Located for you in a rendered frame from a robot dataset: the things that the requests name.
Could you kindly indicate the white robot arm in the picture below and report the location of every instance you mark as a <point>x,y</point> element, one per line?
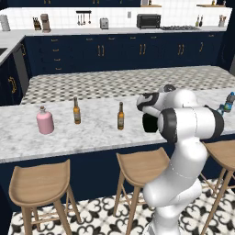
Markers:
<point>183,153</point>

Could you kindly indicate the brown glass bottle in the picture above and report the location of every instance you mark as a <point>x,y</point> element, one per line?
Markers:
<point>76,114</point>
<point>120,118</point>

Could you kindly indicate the wooden bar stool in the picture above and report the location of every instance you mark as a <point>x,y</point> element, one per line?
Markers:
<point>39,185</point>
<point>222,159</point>
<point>141,170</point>

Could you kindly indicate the dark blue island cabinet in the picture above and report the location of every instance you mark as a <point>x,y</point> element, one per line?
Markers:
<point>91,174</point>

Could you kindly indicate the dark blue base cupboard run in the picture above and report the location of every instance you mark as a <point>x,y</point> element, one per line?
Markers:
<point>122,52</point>

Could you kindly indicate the pink round bottle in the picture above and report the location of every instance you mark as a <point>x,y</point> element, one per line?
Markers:
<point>45,123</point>

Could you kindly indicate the silver toaster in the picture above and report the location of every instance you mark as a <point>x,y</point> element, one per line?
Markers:
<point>104,23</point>

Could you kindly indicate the black toaster oven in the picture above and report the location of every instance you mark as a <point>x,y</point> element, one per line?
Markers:
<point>148,21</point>

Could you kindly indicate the small blue plastic bottle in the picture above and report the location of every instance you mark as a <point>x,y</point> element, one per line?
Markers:
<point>220,109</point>

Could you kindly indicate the grey dishwasher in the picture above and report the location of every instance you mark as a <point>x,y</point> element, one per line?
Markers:
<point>20,69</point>

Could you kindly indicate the black gas hob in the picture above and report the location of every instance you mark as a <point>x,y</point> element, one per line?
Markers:
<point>180,28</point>

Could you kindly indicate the dark blue side cupboards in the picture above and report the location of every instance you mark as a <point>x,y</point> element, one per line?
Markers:
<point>10,82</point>

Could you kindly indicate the brown coffee machine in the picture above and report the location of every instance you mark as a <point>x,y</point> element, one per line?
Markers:
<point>45,23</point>

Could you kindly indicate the wooden knife block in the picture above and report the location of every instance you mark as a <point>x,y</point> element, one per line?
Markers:
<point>37,24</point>

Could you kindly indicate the dark sink basin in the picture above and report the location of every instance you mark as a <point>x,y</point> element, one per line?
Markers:
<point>2,50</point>

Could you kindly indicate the dark blue tall cabinet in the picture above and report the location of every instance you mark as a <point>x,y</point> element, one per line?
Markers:
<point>228,36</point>

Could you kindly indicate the pot with kitchen tools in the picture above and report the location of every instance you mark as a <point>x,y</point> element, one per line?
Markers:
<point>221,21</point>

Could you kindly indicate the grey wall socket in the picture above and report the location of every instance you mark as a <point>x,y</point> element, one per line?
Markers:
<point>129,14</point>

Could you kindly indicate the black utensil rail with tools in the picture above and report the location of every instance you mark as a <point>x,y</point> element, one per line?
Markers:
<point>83,16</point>

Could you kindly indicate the wooden wall shelf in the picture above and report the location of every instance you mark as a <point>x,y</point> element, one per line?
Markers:
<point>211,5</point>
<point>151,5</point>

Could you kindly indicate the dark blue wall cupboards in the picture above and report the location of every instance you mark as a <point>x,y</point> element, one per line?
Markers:
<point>73,2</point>

